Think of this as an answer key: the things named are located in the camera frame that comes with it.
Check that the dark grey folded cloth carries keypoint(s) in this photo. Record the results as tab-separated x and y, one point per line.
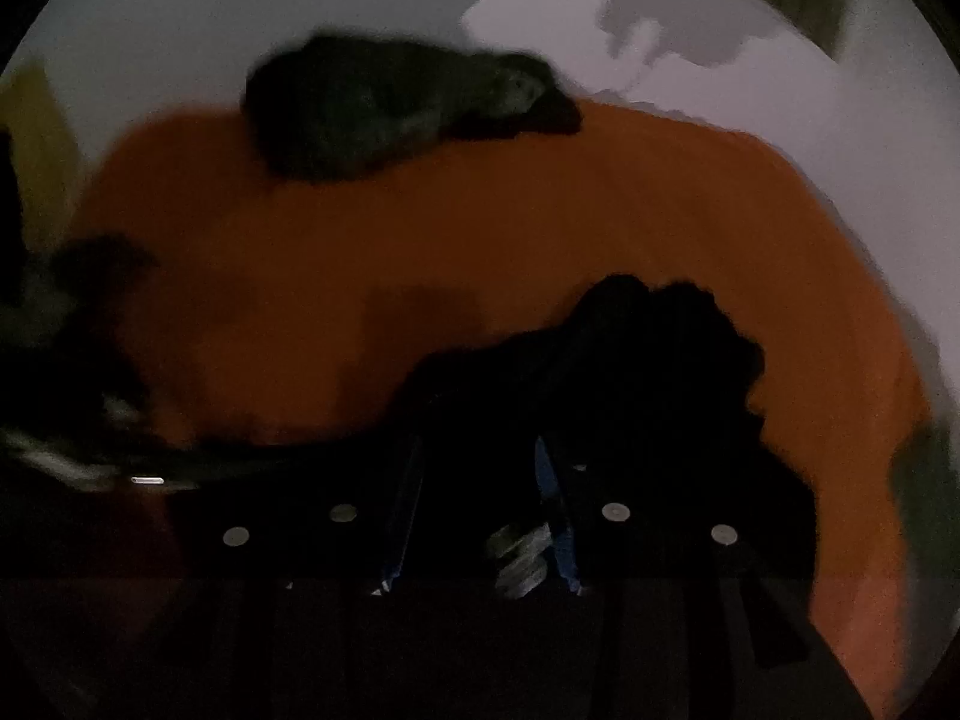
340	105

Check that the orange fleece blanket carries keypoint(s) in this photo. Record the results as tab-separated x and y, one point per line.
282	310

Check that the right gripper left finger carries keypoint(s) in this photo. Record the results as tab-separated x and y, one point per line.
422	541

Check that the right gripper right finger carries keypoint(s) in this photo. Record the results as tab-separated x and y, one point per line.
695	564

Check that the black jacket with white lettering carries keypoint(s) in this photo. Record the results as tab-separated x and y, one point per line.
627	365

